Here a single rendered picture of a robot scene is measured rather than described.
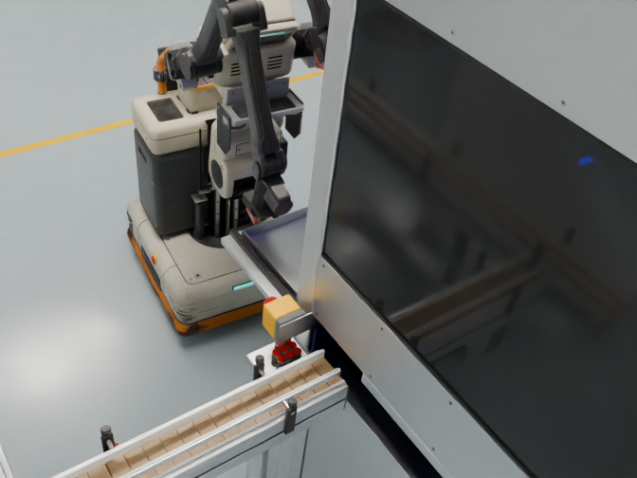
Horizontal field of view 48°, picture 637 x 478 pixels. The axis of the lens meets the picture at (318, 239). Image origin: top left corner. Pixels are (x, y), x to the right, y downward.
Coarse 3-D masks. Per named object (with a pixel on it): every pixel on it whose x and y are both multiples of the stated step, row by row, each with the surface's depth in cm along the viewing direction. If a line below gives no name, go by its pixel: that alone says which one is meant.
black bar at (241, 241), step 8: (232, 232) 203; (240, 240) 201; (248, 248) 199; (248, 256) 199; (256, 256) 197; (256, 264) 196; (264, 264) 195; (264, 272) 193; (272, 272) 193; (272, 280) 191; (280, 288) 189
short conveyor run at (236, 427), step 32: (320, 352) 165; (256, 384) 157; (288, 384) 163; (320, 384) 161; (192, 416) 150; (224, 416) 155; (256, 416) 152; (288, 416) 153; (320, 416) 165; (128, 448) 143; (160, 448) 148; (192, 448) 145; (224, 448) 149; (256, 448) 156
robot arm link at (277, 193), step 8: (256, 168) 184; (256, 176) 186; (264, 176) 188; (272, 176) 188; (280, 176) 188; (264, 184) 187; (272, 184) 186; (280, 184) 187; (272, 192) 186; (280, 192) 186; (272, 200) 187; (280, 200) 184; (288, 200) 186; (272, 208) 187; (280, 208) 187; (288, 208) 189
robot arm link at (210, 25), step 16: (224, 0) 167; (240, 0) 169; (256, 0) 170; (208, 16) 183; (240, 16) 168; (256, 16) 170; (208, 32) 186; (192, 48) 198; (208, 48) 192; (192, 64) 199
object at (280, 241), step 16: (304, 208) 212; (272, 224) 208; (288, 224) 211; (304, 224) 212; (256, 240) 204; (272, 240) 205; (288, 240) 206; (272, 256) 200; (288, 256) 201; (288, 272) 196; (288, 288) 189
